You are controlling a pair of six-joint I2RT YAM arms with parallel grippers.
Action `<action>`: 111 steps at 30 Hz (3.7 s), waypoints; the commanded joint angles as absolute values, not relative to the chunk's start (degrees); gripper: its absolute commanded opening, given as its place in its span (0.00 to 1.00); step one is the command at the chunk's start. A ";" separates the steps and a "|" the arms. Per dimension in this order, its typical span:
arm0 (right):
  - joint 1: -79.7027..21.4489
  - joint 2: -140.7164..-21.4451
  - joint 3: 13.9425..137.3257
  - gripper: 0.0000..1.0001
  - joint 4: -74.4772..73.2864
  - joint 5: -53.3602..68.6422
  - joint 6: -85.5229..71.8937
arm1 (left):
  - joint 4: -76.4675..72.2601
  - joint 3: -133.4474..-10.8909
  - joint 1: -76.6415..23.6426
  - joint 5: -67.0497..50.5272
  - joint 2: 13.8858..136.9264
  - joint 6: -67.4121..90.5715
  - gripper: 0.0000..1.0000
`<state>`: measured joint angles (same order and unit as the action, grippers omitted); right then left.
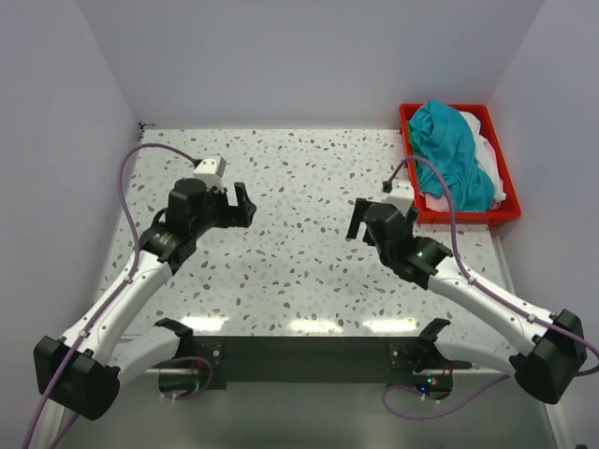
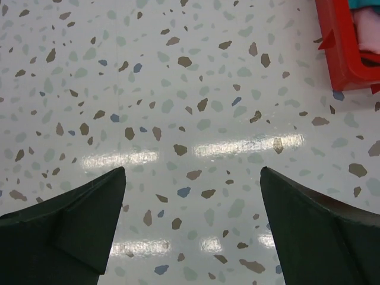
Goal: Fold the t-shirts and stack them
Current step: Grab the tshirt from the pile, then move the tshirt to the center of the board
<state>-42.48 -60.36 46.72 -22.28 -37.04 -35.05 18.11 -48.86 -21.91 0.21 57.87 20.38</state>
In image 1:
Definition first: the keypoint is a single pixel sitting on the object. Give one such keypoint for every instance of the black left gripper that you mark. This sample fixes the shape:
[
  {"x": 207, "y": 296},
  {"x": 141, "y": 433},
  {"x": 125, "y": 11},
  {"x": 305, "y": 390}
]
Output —
[{"x": 240, "y": 218}]

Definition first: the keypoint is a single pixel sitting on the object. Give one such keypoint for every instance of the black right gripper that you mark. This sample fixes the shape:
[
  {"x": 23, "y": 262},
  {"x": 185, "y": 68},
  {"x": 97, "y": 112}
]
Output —
[{"x": 359, "y": 205}]

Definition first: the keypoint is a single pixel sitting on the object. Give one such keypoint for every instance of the teal t shirt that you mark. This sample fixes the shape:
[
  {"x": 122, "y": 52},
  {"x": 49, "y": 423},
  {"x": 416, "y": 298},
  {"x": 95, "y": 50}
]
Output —
[{"x": 444, "y": 138}]

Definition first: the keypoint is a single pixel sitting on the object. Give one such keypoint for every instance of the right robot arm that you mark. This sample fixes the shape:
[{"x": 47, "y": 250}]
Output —
[{"x": 545, "y": 351}]

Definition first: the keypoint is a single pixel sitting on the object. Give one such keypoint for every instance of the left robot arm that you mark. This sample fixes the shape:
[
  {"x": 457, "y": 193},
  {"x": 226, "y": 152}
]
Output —
[{"x": 80, "y": 370}]

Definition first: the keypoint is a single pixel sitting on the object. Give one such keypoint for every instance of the pink t shirt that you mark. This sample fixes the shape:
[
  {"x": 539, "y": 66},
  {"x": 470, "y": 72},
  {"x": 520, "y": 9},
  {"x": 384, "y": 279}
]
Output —
[{"x": 437, "y": 203}]

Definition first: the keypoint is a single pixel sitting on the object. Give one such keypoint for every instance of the green t shirt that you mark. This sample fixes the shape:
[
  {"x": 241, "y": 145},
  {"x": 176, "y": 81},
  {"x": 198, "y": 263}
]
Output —
[{"x": 412, "y": 138}]

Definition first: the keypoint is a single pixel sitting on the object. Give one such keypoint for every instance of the white t shirt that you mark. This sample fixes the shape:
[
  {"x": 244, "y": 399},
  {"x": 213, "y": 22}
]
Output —
[{"x": 486, "y": 158}]

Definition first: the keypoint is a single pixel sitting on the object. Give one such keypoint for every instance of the red plastic bin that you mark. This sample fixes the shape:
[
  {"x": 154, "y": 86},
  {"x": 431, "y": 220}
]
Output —
[{"x": 507, "y": 211}]

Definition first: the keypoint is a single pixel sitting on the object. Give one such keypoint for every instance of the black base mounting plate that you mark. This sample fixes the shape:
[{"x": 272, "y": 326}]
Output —
[{"x": 217, "y": 362}]

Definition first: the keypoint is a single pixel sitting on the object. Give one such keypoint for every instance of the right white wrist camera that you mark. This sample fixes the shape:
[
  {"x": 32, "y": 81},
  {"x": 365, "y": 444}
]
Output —
[{"x": 399, "y": 194}]

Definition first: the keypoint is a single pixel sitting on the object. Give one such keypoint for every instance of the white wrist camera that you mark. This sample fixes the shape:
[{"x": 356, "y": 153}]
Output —
[
  {"x": 210, "y": 170},
  {"x": 399, "y": 194}
]

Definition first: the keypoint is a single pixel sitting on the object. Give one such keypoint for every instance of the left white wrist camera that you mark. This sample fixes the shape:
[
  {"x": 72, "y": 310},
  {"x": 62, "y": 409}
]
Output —
[{"x": 210, "y": 170}]

